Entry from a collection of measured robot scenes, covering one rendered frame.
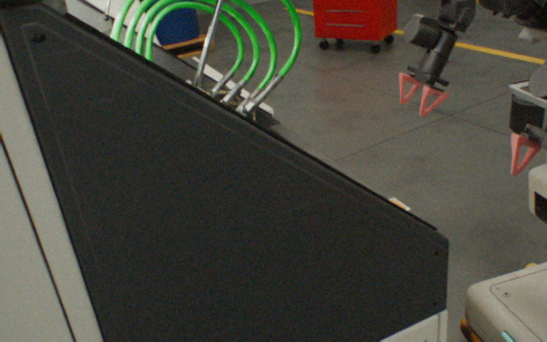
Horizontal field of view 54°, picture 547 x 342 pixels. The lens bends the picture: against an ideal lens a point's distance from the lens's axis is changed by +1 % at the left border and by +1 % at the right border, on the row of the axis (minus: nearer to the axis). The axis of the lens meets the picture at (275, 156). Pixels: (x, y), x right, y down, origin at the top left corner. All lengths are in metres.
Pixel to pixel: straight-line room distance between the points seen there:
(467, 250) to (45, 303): 2.10
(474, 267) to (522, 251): 0.25
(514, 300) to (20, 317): 1.53
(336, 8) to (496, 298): 3.91
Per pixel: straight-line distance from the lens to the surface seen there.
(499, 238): 2.67
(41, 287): 0.70
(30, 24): 0.59
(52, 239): 0.67
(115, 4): 1.31
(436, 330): 1.10
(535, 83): 1.02
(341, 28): 5.40
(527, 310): 1.90
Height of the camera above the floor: 1.53
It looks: 27 degrees down
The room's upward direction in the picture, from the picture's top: 7 degrees counter-clockwise
